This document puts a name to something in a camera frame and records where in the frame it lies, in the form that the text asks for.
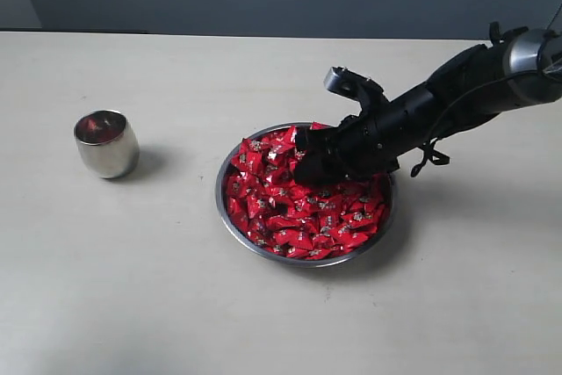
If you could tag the steel cup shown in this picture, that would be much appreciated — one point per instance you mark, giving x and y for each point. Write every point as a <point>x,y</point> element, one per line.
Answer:
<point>112,159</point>

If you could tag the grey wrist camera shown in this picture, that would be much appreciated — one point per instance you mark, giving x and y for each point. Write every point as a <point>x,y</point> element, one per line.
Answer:
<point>345,83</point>

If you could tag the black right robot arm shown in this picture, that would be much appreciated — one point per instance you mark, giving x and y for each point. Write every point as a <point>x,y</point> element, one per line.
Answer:
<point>520,68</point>

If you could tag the red candy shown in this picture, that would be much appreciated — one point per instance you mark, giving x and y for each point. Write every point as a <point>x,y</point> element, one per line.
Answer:
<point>98,129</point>

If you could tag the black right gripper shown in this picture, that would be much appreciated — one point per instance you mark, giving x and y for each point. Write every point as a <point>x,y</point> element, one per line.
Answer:
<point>368,143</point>

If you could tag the round steel bowl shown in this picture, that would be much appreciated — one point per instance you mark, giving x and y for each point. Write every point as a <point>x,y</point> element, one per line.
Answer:
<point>306,194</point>

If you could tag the pile of red candies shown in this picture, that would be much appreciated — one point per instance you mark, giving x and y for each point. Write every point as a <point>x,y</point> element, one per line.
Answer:
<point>303,212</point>

